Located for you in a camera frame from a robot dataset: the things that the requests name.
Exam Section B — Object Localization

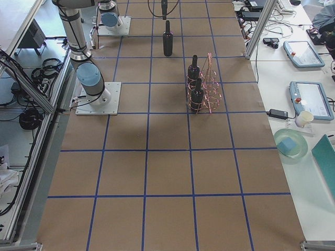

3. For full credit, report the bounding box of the dark wine bottle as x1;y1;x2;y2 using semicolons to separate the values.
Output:
162;20;173;56
187;55;200;90

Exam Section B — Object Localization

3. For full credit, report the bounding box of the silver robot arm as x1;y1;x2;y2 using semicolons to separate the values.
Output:
52;1;110;106
96;1;173;32

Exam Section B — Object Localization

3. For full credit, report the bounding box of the dark wine bottle in basket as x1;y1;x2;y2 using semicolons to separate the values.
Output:
187;55;200;90

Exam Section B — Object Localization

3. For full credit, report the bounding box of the far teach pendant tablet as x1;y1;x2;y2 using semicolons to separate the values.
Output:
283;41;325;68

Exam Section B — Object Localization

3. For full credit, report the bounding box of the teach pendant tablet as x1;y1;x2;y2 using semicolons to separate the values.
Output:
283;41;325;68
289;81;334;121

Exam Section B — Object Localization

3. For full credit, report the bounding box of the black power brick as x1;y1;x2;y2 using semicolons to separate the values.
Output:
266;109;288;120

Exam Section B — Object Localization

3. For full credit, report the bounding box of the near teach pendant tablet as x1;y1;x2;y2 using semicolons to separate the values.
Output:
289;81;334;121

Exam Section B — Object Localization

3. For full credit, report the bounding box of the white paper cup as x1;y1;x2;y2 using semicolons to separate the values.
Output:
295;110;314;128

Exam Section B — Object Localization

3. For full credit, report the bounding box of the blue foam cube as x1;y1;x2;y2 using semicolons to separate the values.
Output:
277;137;297;155

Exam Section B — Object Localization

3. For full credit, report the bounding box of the green glass plate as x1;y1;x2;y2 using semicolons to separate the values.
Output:
274;129;308;159

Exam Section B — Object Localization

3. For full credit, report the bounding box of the teal box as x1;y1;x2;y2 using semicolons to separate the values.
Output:
312;134;335;185

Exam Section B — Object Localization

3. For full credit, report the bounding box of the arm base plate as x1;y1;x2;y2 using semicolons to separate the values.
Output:
75;82;121;116
98;14;131;37

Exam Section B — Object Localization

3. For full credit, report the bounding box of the copper wire wine basket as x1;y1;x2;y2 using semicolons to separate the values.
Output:
186;52;222;113

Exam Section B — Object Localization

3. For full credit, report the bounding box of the aluminium frame post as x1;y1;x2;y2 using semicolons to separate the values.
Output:
244;0;276;60

